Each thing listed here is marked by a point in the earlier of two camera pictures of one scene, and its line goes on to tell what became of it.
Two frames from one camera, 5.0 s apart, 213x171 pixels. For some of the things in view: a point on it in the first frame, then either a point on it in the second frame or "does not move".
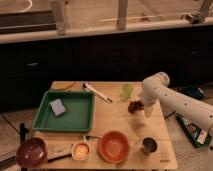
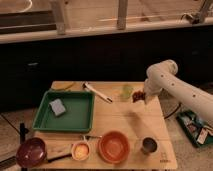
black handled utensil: (58, 158) does not move
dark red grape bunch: (134, 106) to (138, 95)
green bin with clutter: (199, 136) does not move
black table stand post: (22, 131) does not move
